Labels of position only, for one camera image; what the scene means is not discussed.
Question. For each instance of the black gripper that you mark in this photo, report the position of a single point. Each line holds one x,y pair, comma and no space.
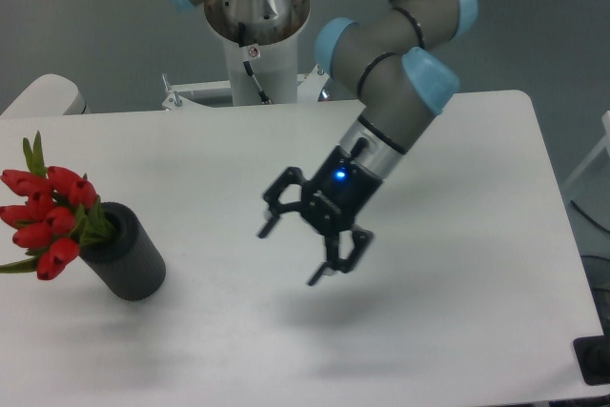
338,197

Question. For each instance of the red tulip bouquet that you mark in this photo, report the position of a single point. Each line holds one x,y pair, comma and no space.
61,216

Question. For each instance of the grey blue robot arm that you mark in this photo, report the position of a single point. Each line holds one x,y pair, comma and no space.
387,65

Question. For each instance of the black ribbed cylindrical vase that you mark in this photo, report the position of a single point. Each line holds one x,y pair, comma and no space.
130,265

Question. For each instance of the black box at table edge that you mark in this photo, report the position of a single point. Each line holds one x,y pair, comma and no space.
593,358

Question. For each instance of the white rounded side table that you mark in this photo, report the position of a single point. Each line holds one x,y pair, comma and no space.
48,95

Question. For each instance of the white frame at right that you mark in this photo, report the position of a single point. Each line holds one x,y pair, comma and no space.
589,166

